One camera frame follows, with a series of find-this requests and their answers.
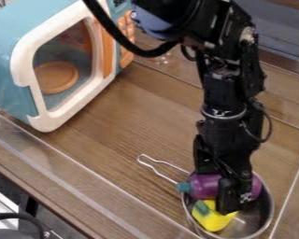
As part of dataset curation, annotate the blue toy microwave oven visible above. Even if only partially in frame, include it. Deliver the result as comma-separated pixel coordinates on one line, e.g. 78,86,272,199
0,0,135,133

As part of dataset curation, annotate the clear acrylic front barrier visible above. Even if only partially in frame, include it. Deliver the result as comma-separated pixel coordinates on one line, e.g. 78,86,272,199
0,114,201,239

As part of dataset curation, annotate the black cable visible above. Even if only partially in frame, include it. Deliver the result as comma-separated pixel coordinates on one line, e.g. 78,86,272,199
82,0,182,59

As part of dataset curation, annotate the yellow toy vegetable piece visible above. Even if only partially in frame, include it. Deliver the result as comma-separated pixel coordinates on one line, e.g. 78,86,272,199
192,200,237,232

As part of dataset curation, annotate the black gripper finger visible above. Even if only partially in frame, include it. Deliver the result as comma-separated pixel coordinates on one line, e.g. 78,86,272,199
216,178,241,215
194,134,218,175

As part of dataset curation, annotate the purple toy eggplant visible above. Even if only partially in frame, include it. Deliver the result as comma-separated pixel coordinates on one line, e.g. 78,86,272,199
177,174,264,201

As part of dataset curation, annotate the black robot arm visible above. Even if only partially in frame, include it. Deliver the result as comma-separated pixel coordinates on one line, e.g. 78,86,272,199
133,0,266,215

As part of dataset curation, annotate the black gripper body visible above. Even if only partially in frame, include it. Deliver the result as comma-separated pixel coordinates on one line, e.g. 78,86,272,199
197,108,265,204

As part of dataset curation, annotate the silver pot with wire handle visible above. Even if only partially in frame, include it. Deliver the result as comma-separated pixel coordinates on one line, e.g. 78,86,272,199
138,154,274,239

